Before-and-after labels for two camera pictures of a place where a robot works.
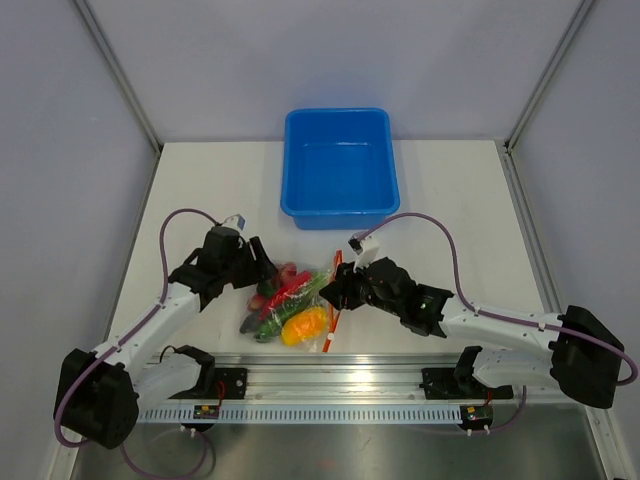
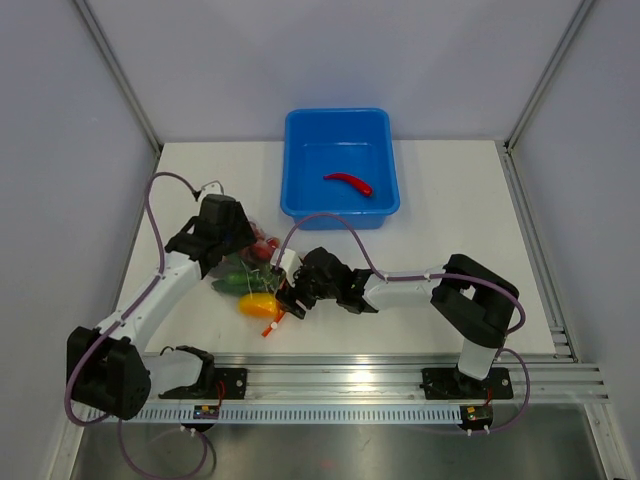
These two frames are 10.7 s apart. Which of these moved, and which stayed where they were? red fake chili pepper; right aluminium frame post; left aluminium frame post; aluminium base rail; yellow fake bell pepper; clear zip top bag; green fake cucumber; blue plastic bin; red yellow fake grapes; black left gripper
Moved: red yellow fake grapes; green fake cucumber; clear zip top bag; black left gripper; yellow fake bell pepper; red fake chili pepper
Stayed: right aluminium frame post; aluminium base rail; left aluminium frame post; blue plastic bin
